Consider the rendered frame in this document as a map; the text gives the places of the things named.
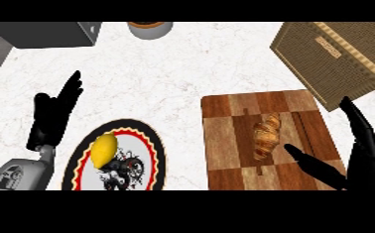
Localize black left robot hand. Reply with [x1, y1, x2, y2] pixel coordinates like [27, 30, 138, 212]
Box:
[26, 69, 86, 153]

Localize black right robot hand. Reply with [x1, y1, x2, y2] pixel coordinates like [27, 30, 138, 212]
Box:
[283, 95, 375, 191]

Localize checkered wooden cutting board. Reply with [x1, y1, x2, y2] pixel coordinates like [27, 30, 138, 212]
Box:
[201, 88, 349, 191]

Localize golden brown croissant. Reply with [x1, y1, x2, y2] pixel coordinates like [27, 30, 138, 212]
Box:
[253, 112, 283, 162]

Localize brown woven basket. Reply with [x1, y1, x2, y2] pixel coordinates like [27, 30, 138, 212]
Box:
[269, 22, 375, 113]

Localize yellow lemon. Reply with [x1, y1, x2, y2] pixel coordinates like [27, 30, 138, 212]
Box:
[91, 131, 120, 170]

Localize patterned round plate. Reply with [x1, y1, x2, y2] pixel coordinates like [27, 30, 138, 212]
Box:
[61, 118, 167, 191]

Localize dark grey appliance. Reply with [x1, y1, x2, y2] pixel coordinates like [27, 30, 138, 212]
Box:
[0, 22, 104, 50]

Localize grey round pot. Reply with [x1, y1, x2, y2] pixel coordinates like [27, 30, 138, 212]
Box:
[126, 22, 175, 41]

